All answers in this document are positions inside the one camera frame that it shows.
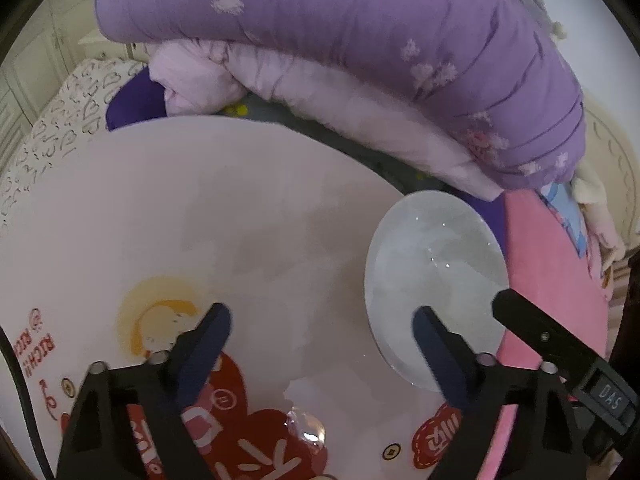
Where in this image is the grey dotted cloth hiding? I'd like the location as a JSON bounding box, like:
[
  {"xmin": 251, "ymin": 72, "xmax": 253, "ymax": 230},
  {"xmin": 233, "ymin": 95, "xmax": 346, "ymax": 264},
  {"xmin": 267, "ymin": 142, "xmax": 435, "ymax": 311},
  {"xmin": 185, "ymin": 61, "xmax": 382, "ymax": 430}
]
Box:
[{"xmin": 215, "ymin": 95, "xmax": 451, "ymax": 196}]

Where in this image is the cream wardrobe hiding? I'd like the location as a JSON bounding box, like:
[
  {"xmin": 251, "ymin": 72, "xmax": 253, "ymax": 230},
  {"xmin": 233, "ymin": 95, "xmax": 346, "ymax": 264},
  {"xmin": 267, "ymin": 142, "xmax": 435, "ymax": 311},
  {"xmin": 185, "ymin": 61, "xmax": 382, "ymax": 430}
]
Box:
[{"xmin": 0, "ymin": 0, "xmax": 101, "ymax": 131}]

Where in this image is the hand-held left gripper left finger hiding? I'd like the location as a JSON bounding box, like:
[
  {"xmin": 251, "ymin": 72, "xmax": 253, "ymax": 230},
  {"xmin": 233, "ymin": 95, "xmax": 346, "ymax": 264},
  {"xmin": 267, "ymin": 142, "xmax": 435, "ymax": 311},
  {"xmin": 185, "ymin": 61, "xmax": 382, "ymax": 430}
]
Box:
[{"xmin": 55, "ymin": 302, "xmax": 233, "ymax": 480}]

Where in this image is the blue patterned cloth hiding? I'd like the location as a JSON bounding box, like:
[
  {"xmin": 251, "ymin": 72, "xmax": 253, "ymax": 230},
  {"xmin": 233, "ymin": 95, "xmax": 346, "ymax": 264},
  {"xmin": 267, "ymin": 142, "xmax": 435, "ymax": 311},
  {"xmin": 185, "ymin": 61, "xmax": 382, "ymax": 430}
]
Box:
[{"xmin": 540, "ymin": 180, "xmax": 588, "ymax": 261}]

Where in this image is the light pink blanket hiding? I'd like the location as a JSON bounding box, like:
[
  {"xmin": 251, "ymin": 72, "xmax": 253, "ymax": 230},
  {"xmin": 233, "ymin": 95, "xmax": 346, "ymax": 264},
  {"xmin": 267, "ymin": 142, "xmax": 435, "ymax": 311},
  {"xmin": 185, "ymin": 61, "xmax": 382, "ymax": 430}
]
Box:
[{"xmin": 150, "ymin": 40, "xmax": 503, "ymax": 200}]

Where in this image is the heart print bedsheet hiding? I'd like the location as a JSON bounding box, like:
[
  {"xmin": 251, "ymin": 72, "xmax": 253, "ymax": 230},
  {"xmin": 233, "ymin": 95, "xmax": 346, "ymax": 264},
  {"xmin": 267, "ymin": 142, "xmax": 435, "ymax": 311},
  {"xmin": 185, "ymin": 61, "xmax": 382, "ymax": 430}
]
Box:
[{"xmin": 0, "ymin": 57, "xmax": 146, "ymax": 231}]

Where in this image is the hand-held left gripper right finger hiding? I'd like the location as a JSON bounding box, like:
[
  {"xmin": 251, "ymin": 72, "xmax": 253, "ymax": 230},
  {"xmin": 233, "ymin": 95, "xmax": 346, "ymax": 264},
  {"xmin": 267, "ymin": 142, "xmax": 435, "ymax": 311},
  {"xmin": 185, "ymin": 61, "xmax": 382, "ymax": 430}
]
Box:
[{"xmin": 412, "ymin": 306, "xmax": 588, "ymax": 480}]

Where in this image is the cream headboard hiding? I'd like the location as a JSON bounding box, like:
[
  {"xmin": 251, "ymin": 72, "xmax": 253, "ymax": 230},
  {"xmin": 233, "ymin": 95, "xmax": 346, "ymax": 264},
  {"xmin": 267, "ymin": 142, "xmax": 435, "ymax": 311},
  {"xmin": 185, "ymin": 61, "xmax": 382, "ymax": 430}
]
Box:
[{"xmin": 582, "ymin": 95, "xmax": 640, "ymax": 251}]

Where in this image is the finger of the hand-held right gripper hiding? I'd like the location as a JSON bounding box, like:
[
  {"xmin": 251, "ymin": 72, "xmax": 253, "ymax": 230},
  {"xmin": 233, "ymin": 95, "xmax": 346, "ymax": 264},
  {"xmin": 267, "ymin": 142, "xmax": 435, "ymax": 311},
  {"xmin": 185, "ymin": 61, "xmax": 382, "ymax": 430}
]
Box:
[{"xmin": 491, "ymin": 288, "xmax": 608, "ymax": 386}]

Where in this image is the cream plush toy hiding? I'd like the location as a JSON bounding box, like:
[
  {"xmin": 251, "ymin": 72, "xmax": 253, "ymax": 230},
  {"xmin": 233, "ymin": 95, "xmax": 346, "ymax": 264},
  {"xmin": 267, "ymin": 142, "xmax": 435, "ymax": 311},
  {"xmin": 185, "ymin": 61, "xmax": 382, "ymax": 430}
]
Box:
[{"xmin": 572, "ymin": 162, "xmax": 628, "ymax": 261}]

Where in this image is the dark purple cloth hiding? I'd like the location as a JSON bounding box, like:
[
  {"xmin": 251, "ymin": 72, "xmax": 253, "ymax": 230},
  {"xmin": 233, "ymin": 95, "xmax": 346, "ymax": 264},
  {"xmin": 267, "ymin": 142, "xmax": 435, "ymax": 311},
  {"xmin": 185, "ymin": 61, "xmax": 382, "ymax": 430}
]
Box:
[{"xmin": 105, "ymin": 67, "xmax": 168, "ymax": 133}]

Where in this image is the black cable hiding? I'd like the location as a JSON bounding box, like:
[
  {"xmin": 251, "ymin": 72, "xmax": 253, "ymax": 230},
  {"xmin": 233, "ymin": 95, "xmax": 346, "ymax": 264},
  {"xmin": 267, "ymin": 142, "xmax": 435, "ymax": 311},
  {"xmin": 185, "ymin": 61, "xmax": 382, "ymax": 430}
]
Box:
[{"xmin": 0, "ymin": 327, "xmax": 53, "ymax": 478}]

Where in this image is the purple floral quilt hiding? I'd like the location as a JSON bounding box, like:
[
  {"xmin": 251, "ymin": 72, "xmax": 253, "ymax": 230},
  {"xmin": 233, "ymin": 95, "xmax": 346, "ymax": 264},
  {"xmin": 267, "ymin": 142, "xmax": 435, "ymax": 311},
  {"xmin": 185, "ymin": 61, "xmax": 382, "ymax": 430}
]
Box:
[{"xmin": 95, "ymin": 0, "xmax": 586, "ymax": 191}]

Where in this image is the small blue-rimmed white plate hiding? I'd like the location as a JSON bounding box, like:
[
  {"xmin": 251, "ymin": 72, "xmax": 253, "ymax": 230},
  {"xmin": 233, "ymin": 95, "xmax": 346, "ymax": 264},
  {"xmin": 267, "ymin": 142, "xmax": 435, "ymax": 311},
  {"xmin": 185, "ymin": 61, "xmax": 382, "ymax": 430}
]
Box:
[{"xmin": 364, "ymin": 191, "xmax": 511, "ymax": 392}]

